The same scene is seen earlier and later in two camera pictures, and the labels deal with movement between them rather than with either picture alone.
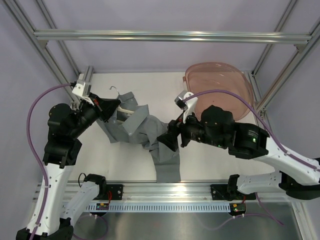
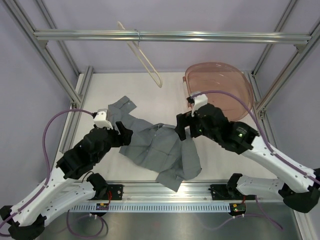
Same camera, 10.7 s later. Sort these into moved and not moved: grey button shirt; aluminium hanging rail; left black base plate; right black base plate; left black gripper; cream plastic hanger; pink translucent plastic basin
Moved: left black gripper; cream plastic hanger; grey button shirt
Not moved: aluminium hanging rail; right black base plate; pink translucent plastic basin; left black base plate
